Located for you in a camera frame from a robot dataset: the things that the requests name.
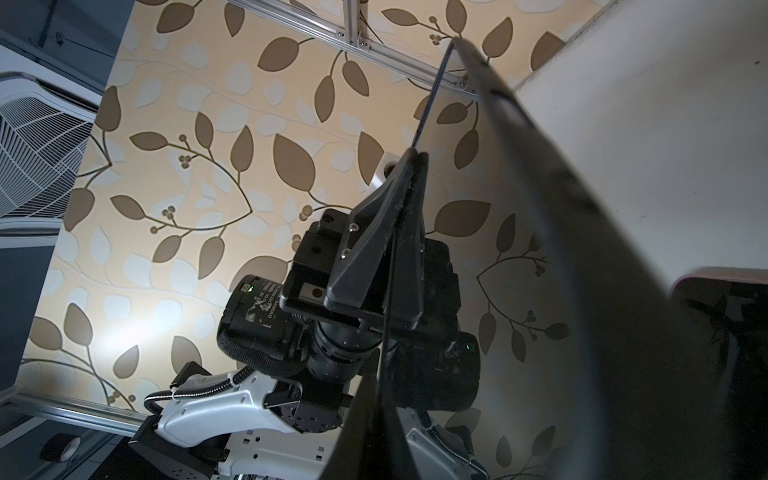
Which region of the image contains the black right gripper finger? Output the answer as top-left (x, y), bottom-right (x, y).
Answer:
top-left (317, 227), bottom-right (421, 480)

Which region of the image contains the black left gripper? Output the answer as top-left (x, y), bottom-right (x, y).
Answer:
top-left (281, 148), bottom-right (459, 351)

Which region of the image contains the black phone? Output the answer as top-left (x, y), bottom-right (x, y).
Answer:
top-left (450, 39), bottom-right (730, 479)

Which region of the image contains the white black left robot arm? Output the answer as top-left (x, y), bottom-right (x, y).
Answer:
top-left (129, 149), bottom-right (488, 479)

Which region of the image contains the black tape roll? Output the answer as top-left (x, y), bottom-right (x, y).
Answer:
top-left (39, 433), bottom-right (82, 463)

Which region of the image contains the white floor fan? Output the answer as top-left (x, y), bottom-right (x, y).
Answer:
top-left (1, 46), bottom-right (97, 242)

